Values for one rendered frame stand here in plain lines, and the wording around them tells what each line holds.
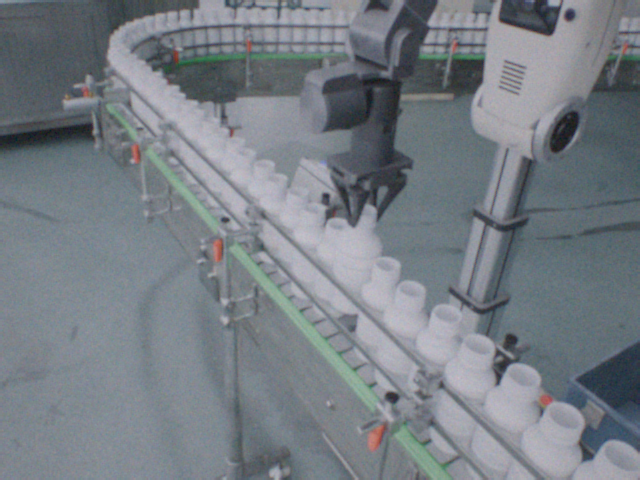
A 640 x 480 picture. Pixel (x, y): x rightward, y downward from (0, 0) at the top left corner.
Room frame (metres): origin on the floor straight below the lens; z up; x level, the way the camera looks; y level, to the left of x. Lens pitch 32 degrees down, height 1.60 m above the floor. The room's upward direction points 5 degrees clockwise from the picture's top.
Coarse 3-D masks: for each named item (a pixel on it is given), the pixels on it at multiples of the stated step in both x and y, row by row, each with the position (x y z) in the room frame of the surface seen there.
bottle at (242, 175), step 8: (240, 152) 0.99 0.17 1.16; (248, 152) 1.00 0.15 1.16; (240, 160) 0.97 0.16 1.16; (248, 160) 0.96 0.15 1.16; (240, 168) 0.96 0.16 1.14; (248, 168) 0.96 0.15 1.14; (232, 176) 0.97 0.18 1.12; (240, 176) 0.96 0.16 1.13; (248, 176) 0.96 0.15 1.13; (240, 184) 0.95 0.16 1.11; (248, 184) 0.95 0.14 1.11; (232, 192) 0.96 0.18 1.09; (232, 200) 0.96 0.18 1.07; (240, 200) 0.95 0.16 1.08; (232, 208) 0.96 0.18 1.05; (240, 208) 0.95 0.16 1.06; (240, 216) 0.95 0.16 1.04; (232, 224) 0.96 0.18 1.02
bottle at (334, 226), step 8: (328, 224) 0.74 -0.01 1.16; (336, 224) 0.76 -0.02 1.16; (344, 224) 0.76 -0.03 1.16; (328, 232) 0.73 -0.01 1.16; (336, 232) 0.73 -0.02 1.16; (328, 240) 0.73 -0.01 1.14; (320, 248) 0.74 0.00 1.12; (328, 248) 0.73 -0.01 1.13; (320, 256) 0.73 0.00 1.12; (328, 256) 0.72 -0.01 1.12; (328, 264) 0.72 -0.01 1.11; (320, 280) 0.72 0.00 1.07; (328, 280) 0.72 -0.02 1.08; (320, 288) 0.72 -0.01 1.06; (328, 288) 0.72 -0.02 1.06; (320, 296) 0.72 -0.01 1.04; (328, 296) 0.72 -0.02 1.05; (328, 304) 0.71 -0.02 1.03; (320, 312) 0.72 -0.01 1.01; (336, 312) 0.71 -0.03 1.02
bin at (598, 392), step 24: (600, 360) 0.73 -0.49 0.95; (624, 360) 0.77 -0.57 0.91; (576, 384) 0.67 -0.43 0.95; (600, 384) 0.74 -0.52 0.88; (624, 384) 0.81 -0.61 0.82; (576, 408) 0.66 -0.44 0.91; (600, 408) 0.63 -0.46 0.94; (624, 408) 0.83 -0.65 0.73; (600, 432) 0.62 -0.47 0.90; (624, 432) 0.59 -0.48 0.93
